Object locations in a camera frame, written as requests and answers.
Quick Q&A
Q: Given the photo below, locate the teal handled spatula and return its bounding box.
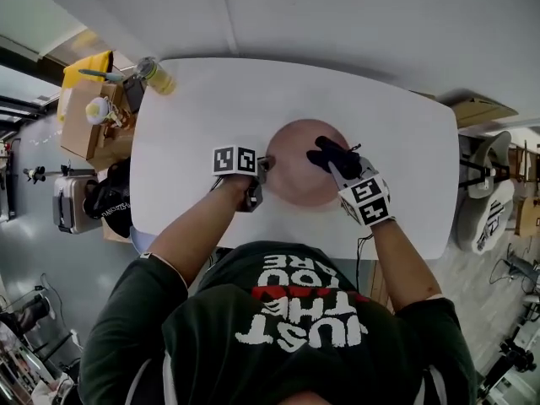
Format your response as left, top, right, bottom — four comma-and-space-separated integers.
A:
78, 68, 126, 82

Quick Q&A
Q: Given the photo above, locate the yellow bin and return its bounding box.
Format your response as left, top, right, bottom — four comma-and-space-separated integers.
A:
57, 50, 115, 122

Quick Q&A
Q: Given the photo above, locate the dark cloth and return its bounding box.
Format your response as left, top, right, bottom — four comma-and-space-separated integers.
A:
305, 135, 363, 181

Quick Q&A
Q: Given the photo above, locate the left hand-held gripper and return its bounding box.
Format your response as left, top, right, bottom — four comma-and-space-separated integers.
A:
212, 145, 278, 214

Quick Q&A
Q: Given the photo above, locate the black printed bag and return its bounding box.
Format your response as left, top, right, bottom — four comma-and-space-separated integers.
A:
83, 158, 132, 239

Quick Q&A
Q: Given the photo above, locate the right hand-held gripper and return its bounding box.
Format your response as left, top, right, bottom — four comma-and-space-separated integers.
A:
327, 156, 397, 228

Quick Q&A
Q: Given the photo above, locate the dark grey box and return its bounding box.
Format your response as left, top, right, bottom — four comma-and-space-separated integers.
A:
122, 76, 147, 113

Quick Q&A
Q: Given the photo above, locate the person's left forearm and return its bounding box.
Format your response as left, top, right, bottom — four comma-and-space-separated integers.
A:
145, 174, 254, 289

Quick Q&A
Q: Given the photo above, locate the silver suitcase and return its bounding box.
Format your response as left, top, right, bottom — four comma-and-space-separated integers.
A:
52, 174, 100, 235

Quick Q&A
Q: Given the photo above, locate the flat cardboard sheet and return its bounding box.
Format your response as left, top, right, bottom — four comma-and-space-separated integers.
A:
436, 90, 520, 130

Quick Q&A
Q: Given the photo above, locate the open cardboard box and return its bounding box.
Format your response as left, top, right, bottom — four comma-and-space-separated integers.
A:
58, 78, 126, 162

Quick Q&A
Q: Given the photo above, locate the yellow white plush toy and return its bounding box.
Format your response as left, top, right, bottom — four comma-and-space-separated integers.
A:
85, 97, 113, 125

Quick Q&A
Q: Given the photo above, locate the big pink plate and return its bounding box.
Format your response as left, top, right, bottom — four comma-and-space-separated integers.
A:
265, 118, 351, 208

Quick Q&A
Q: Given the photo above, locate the black window frame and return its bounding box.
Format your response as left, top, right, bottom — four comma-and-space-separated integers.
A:
0, 34, 64, 134

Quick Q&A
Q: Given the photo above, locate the wooden folding frame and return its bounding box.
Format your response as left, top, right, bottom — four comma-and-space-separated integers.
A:
508, 139, 540, 185

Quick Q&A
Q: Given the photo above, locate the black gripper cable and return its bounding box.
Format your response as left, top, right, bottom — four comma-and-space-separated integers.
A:
355, 234, 376, 294

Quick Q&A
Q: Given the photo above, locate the person's right forearm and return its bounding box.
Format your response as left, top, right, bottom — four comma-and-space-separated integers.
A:
370, 216, 446, 316

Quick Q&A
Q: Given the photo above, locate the white seat with black print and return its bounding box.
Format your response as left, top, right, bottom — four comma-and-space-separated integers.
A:
456, 179, 516, 257

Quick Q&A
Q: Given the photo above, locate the black tripod stand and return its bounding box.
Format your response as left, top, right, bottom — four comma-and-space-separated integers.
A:
23, 165, 98, 184

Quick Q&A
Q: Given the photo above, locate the person's torso in dark shirt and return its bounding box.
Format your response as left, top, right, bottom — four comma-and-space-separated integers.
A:
78, 242, 478, 405

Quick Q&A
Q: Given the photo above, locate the grey shell chair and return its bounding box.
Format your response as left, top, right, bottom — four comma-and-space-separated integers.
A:
457, 130, 514, 202

